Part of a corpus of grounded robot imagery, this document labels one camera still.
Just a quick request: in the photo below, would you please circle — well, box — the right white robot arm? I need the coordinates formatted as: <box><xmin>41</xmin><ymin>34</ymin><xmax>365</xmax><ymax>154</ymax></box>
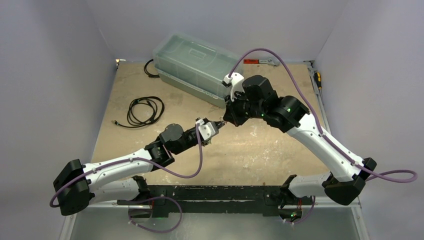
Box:
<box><xmin>222</xmin><ymin>73</ymin><xmax>377</xmax><ymax>206</ymax></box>

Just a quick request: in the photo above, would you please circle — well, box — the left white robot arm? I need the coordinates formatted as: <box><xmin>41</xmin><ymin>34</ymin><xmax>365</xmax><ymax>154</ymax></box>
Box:
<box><xmin>49</xmin><ymin>118</ymin><xmax>226</xmax><ymax>216</ymax></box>

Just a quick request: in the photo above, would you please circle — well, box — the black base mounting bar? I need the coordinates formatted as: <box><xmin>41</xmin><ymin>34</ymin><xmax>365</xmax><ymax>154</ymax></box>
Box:
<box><xmin>117</xmin><ymin>176</ymin><xmax>313</xmax><ymax>219</ymax></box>

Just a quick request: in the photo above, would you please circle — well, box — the translucent green storage box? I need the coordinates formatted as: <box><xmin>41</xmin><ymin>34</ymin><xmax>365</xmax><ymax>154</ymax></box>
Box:
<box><xmin>152</xmin><ymin>32</ymin><xmax>240</xmax><ymax>109</ymax></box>

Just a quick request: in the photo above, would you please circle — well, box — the yellow black screwdriver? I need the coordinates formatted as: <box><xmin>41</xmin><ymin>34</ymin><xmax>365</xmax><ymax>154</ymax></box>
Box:
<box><xmin>313</xmin><ymin>71</ymin><xmax>322</xmax><ymax>90</ymax></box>

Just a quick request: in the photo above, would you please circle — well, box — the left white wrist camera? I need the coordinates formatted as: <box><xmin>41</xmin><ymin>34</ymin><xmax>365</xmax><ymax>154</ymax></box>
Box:
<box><xmin>195</xmin><ymin>118</ymin><xmax>216</xmax><ymax>132</ymax></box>

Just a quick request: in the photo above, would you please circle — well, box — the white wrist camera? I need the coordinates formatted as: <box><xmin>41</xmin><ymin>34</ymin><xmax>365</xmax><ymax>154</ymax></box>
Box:
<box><xmin>195</xmin><ymin>118</ymin><xmax>216</xmax><ymax>132</ymax></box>
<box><xmin>222</xmin><ymin>72</ymin><xmax>245</xmax><ymax>102</ymax></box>

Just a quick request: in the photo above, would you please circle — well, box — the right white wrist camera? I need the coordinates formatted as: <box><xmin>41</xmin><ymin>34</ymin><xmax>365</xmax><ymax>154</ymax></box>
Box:
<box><xmin>222</xmin><ymin>72</ymin><xmax>245</xmax><ymax>102</ymax></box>

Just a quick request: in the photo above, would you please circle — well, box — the red handled wrench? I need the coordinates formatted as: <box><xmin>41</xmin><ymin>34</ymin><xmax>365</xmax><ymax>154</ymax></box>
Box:
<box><xmin>243</xmin><ymin>58</ymin><xmax>280</xmax><ymax>67</ymax></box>

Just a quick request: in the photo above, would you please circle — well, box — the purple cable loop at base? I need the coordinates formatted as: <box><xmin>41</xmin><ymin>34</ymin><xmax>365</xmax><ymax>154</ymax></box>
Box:
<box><xmin>127</xmin><ymin>194</ymin><xmax>185</xmax><ymax>234</ymax></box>

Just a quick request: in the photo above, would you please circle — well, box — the aluminium rail right side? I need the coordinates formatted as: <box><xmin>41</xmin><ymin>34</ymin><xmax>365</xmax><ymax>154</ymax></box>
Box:
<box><xmin>304</xmin><ymin>61</ymin><xmax>370</xmax><ymax>240</ymax></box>

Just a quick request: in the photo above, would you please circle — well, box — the black cable behind box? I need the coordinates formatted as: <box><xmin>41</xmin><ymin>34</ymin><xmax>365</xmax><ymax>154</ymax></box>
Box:
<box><xmin>143</xmin><ymin>58</ymin><xmax>161</xmax><ymax>79</ymax></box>

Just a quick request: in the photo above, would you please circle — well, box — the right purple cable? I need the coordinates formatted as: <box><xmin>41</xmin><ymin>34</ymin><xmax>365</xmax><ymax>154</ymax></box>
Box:
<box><xmin>227</xmin><ymin>48</ymin><xmax>419</xmax><ymax>184</ymax></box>

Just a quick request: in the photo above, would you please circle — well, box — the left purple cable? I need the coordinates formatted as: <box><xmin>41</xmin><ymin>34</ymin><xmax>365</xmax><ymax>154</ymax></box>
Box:
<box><xmin>49</xmin><ymin>124</ymin><xmax>204</xmax><ymax>209</ymax></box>

